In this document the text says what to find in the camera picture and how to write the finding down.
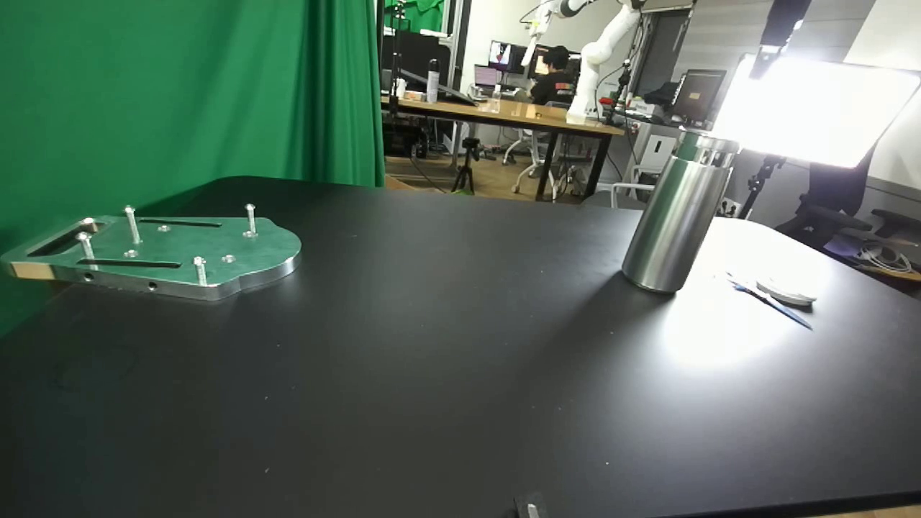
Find green curtain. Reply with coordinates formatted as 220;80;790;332
0;0;387;339

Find green backdrop cloth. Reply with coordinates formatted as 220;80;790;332
383;0;452;38

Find blue scissors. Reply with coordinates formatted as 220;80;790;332
724;271;817;333

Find metal mounting plate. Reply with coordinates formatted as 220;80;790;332
0;210;304;306

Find seated person in black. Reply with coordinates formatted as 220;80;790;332
528;44;580;110

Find wooden desk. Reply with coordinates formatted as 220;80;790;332
380;90;628;204

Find bright light panel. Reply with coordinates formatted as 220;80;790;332
710;53;921;178

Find computer monitor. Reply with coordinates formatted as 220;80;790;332
471;38;533;94

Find small black tripod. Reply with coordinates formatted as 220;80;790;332
449;136;484;199

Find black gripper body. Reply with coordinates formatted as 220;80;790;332
750;0;815;80

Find stainless steel jar with handle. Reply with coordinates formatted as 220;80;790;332
619;128;741;300

